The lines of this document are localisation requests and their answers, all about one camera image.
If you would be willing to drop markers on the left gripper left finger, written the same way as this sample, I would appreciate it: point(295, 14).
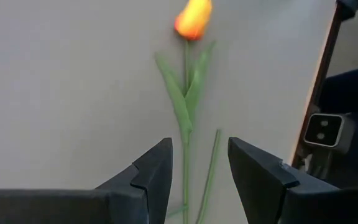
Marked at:
point(104, 205)

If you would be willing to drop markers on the orange yellow tulip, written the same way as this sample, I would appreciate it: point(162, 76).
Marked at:
point(193, 18)

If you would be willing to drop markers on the grey depth camera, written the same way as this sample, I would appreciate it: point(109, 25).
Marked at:
point(323, 129)

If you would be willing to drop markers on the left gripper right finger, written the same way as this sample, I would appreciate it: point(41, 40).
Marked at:
point(291, 202)

